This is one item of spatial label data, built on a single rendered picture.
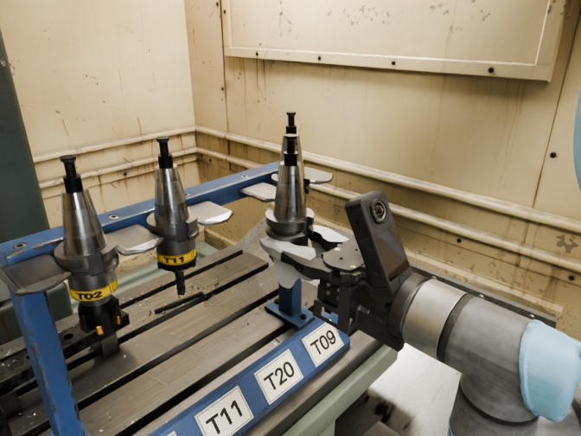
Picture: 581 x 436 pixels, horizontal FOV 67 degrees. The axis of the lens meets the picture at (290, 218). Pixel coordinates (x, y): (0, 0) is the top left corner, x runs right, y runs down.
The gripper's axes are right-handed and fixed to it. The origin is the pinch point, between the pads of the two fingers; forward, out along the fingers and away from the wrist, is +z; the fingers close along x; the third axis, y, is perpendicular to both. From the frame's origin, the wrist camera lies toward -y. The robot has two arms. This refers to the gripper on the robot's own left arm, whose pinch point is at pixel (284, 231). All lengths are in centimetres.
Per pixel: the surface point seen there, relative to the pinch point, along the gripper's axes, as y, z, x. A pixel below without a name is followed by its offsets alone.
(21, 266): -1.4, 11.2, -28.2
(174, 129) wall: 12, 101, 47
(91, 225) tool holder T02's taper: -5.5, 7.4, -21.8
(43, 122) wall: 3, 101, 5
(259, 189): -1.9, 10.3, 5.2
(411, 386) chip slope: 45, -8, 32
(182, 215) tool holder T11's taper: -3.4, 6.9, -10.9
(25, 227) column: 18, 66, -14
